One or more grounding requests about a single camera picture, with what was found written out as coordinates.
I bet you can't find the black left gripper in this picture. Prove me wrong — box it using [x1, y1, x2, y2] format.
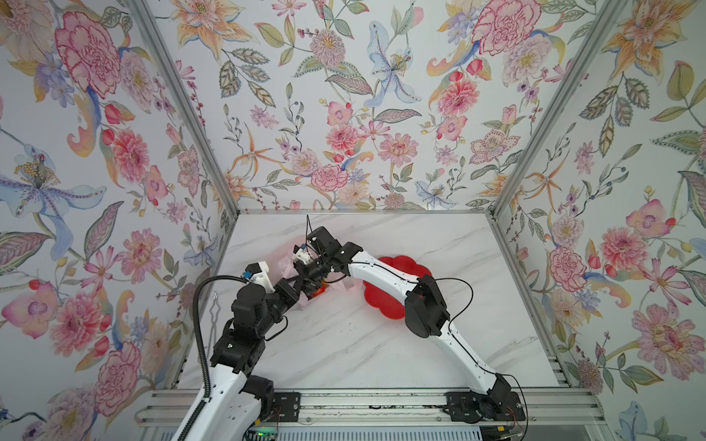
[254, 275, 305, 339]

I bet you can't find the red orange pepper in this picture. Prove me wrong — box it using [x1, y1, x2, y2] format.
[309, 282, 328, 300]

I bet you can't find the pink plastic bag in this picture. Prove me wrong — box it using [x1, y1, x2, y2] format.
[266, 237, 363, 308]

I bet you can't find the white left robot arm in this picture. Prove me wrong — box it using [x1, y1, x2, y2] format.
[174, 275, 306, 440]

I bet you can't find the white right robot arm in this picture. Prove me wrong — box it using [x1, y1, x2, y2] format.
[292, 227, 528, 424]

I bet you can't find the red flower-shaped plate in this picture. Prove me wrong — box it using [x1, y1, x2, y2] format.
[364, 255, 432, 321]

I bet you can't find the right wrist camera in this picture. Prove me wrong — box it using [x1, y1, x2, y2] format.
[292, 244, 313, 265]

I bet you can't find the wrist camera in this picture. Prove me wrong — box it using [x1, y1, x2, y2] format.
[242, 261, 275, 294]
[292, 244, 313, 265]

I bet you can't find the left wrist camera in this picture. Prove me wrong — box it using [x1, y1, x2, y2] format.
[242, 261, 275, 294]

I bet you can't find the black corrugated cable conduit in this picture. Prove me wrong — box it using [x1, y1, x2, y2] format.
[175, 274, 249, 441]

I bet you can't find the thin black right cable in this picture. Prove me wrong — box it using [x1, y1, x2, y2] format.
[304, 214, 530, 441]

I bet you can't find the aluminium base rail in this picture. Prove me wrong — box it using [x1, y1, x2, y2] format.
[137, 388, 613, 440]

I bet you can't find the aluminium frame post left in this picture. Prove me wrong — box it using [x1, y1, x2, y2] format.
[127, 0, 240, 219]

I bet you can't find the aluminium frame post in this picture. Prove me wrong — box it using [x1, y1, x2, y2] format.
[487, 1, 624, 221]
[127, 0, 240, 219]

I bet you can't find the aluminium frame post right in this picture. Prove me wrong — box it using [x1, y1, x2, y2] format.
[487, 1, 624, 221]

